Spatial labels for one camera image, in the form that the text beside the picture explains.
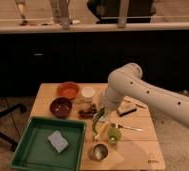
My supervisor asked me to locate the yellow banana toy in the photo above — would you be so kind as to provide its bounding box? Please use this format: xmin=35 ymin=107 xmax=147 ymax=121
xmin=94 ymin=122 xmax=109 ymax=141

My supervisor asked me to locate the bunch of red grapes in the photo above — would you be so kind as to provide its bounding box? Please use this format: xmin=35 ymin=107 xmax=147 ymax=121
xmin=79 ymin=103 xmax=97 ymax=118

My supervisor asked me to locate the orange bowl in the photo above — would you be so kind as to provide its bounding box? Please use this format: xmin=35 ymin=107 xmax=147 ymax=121
xmin=57 ymin=82 xmax=79 ymax=100

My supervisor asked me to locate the white paper cup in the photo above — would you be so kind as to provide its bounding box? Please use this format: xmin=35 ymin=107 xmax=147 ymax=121
xmin=81 ymin=87 xmax=95 ymax=102

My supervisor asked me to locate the dark red bowl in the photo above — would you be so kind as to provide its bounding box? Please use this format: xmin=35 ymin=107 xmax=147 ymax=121
xmin=50 ymin=97 xmax=72 ymax=118

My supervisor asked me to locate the black headed spoon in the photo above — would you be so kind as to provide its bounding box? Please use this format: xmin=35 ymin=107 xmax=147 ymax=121
xmin=124 ymin=99 xmax=147 ymax=109

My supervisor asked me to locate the black office chair base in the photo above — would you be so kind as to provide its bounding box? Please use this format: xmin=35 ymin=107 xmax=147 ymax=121
xmin=0 ymin=71 xmax=28 ymax=152

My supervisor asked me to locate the grey blue sponge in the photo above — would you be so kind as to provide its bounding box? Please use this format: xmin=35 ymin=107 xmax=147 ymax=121
xmin=48 ymin=131 xmax=68 ymax=153

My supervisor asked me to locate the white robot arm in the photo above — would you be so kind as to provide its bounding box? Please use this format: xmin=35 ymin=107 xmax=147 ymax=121
xmin=101 ymin=63 xmax=189 ymax=128

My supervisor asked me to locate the small metal cup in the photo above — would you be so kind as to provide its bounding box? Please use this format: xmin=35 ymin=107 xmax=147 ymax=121
xmin=92 ymin=144 xmax=108 ymax=161

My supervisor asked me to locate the metal fork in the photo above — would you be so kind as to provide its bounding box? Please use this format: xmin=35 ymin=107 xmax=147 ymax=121
xmin=110 ymin=123 xmax=143 ymax=132

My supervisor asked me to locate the light blue cloth piece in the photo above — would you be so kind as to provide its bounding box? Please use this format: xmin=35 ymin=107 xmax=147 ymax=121
xmin=93 ymin=115 xmax=109 ymax=122

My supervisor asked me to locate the green plastic tray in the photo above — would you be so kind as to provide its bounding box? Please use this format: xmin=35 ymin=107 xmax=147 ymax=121
xmin=11 ymin=117 xmax=86 ymax=171

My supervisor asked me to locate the green plastic cup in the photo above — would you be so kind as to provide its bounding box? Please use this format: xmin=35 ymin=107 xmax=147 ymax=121
xmin=107 ymin=128 xmax=122 ymax=144

